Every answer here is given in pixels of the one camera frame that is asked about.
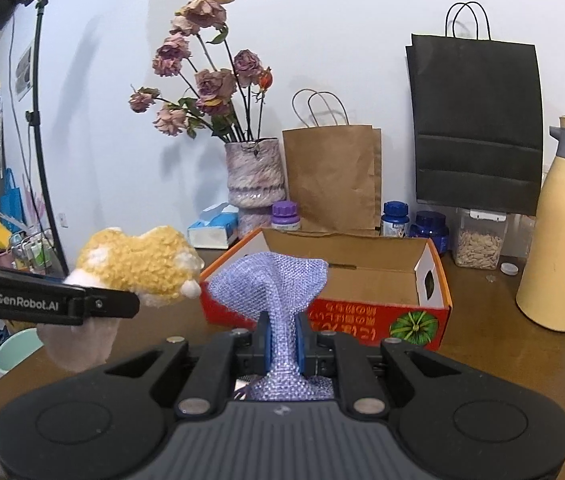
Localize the cream thermos jug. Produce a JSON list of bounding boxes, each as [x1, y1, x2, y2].
[[515, 115, 565, 333]]

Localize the black paper bag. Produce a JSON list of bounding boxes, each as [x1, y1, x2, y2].
[[405, 1, 544, 217]]

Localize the pink glazed vase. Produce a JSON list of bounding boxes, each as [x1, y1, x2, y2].
[[225, 137, 288, 238]]

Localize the clear plastic cups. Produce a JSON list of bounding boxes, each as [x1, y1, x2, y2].
[[506, 214, 538, 263]]

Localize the mint green bin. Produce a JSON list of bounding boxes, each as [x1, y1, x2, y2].
[[0, 329, 46, 373]]

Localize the blue lid white bottle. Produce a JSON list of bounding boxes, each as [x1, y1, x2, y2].
[[379, 201, 410, 238]]

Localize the wire rack of bottles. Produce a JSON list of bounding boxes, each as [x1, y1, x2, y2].
[[0, 230, 56, 273]]

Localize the dark blue jar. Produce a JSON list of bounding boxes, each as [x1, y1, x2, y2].
[[409, 211, 450, 256]]

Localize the orange cardboard box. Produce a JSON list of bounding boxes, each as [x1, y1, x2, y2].
[[200, 226, 453, 352]]

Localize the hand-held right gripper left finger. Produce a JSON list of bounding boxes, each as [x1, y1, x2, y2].
[[105, 311, 271, 418]]

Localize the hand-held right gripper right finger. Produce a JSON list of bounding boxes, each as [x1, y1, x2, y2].
[[295, 311, 458, 418]]

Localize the clear container of seeds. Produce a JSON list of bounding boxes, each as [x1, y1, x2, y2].
[[452, 207, 509, 268]]

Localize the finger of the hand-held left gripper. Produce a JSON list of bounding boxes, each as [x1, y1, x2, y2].
[[82, 286, 141, 326]]

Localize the brown paper bag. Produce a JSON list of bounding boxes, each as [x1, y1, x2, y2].
[[281, 88, 383, 237]]

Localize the wall poster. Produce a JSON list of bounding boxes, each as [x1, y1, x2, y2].
[[14, 45, 34, 102]]

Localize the yellow plush toy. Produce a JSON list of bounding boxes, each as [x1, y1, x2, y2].
[[37, 226, 206, 374]]

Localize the purple woven pouch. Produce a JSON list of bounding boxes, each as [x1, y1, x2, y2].
[[210, 252, 335, 403]]

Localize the purple lid bottle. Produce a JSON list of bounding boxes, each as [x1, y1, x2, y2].
[[271, 201, 300, 233]]

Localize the blue tissue box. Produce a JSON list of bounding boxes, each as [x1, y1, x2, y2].
[[186, 202, 240, 250]]

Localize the dried roses bouquet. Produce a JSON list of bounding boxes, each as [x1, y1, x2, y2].
[[128, 0, 274, 143]]

